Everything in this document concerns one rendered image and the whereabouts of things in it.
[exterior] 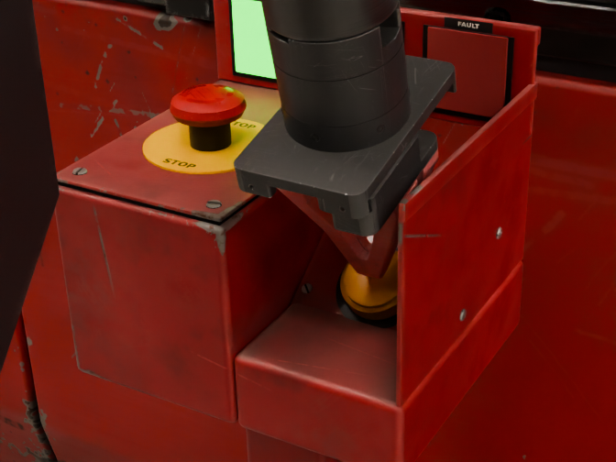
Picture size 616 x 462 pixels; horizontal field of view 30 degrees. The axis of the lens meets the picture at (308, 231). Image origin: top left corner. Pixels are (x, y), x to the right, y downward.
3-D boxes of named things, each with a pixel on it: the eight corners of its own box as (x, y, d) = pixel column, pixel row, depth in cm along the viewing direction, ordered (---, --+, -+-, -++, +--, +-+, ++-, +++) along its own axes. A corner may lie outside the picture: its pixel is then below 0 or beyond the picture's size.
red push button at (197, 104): (159, 162, 61) (152, 98, 59) (202, 136, 64) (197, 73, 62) (222, 177, 59) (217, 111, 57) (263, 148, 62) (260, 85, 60)
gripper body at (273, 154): (461, 96, 55) (451, -44, 50) (365, 231, 48) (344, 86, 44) (341, 73, 58) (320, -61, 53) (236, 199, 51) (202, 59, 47)
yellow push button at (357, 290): (339, 318, 61) (327, 300, 59) (366, 257, 62) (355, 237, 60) (404, 336, 59) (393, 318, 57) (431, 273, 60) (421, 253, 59)
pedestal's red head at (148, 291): (74, 372, 64) (29, 63, 55) (233, 248, 76) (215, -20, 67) (401, 486, 55) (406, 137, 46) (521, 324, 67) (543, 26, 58)
